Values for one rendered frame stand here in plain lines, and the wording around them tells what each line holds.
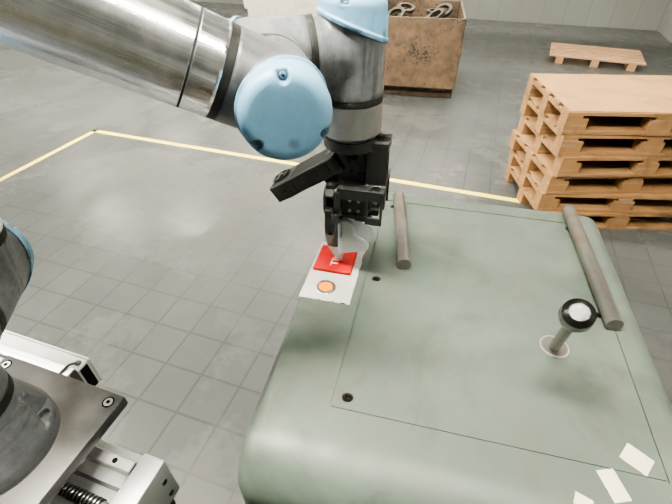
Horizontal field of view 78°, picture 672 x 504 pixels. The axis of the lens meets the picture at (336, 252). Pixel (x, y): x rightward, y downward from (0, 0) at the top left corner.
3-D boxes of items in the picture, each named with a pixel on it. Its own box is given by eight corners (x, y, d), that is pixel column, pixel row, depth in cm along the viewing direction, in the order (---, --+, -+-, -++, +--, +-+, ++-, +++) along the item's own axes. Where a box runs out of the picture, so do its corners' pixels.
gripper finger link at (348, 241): (365, 276, 63) (368, 227, 57) (328, 270, 64) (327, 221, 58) (369, 263, 65) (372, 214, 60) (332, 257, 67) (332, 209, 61)
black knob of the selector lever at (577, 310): (545, 317, 44) (560, 285, 41) (578, 322, 44) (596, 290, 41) (551, 346, 41) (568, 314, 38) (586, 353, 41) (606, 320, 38)
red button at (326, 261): (322, 252, 70) (322, 243, 69) (357, 258, 69) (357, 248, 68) (313, 276, 66) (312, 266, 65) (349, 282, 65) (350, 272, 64)
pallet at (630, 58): (546, 63, 595) (549, 55, 588) (547, 49, 654) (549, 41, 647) (645, 73, 559) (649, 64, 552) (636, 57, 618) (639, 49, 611)
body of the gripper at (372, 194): (380, 232, 56) (386, 150, 49) (319, 223, 58) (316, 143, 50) (387, 202, 62) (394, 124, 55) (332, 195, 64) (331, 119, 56)
